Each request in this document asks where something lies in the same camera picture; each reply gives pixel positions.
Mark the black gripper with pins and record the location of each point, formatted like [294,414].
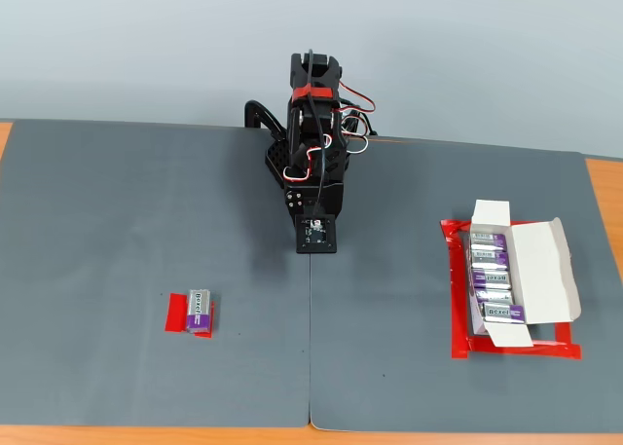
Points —
[298,203]

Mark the red tape patch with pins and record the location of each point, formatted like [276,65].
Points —
[175,313]

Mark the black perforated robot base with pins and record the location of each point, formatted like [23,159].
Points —
[275,160]

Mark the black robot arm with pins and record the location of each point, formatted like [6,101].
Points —
[314,70]

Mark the red tape band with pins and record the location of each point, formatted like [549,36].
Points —
[318,92]

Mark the white cardboard box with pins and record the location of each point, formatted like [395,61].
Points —
[538,274]

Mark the purple silver Bexel battery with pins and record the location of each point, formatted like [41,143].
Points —
[491,278]
[494,296]
[490,258]
[501,313]
[198,308]
[489,240]

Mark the grey foam mat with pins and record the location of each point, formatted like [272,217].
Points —
[121,250]
[399,318]

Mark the black table clamp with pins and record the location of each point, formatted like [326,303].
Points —
[258,111]

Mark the red tape frame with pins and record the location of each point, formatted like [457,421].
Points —
[460,308]

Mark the black square wrist camera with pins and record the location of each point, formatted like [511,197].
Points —
[316,235]

